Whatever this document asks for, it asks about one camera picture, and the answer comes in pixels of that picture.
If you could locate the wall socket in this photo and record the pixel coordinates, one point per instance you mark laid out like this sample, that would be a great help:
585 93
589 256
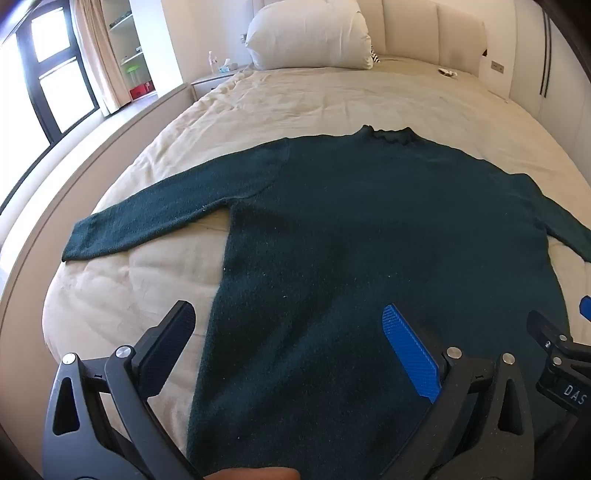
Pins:
497 68

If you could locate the white wall shelf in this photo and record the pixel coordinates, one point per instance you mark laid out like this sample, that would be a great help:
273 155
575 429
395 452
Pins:
127 44

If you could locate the white pillow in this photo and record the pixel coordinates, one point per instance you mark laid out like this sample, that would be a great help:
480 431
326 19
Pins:
309 34

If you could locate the black framed window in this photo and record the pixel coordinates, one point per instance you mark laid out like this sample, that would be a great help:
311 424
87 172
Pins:
51 78

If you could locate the clear plastic bottle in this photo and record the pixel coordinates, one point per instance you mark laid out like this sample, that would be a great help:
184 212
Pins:
213 61

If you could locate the tissue box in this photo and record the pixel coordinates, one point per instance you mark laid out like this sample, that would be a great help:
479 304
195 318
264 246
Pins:
227 66

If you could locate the person's left hand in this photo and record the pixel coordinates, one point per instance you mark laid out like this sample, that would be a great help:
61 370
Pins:
251 474

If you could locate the white nightstand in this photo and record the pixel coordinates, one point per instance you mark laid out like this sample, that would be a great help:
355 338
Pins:
210 83

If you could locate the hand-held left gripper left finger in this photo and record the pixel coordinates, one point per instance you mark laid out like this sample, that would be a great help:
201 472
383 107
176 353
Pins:
171 330

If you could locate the red box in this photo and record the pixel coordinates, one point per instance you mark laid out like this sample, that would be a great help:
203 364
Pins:
141 89

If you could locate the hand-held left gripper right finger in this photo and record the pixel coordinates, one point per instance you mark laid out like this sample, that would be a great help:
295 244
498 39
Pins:
408 353

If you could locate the beige bed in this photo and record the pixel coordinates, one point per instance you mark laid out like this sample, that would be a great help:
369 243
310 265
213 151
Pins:
318 99

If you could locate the small dark object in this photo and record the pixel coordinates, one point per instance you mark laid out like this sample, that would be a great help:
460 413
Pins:
447 72

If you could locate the striped cloth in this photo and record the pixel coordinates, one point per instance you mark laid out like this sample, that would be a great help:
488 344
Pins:
375 56

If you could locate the padded cream headboard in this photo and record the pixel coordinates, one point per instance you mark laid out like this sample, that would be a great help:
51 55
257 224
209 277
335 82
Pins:
443 32

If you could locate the dark green sweater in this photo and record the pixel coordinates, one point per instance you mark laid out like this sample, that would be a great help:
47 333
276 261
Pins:
369 258

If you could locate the green container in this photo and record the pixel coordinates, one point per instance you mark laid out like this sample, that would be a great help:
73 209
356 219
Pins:
133 71

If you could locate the beige curtain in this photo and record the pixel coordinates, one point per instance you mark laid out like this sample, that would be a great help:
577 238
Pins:
99 53

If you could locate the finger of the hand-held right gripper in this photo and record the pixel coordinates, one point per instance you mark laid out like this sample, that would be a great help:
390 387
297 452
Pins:
585 308
547 333

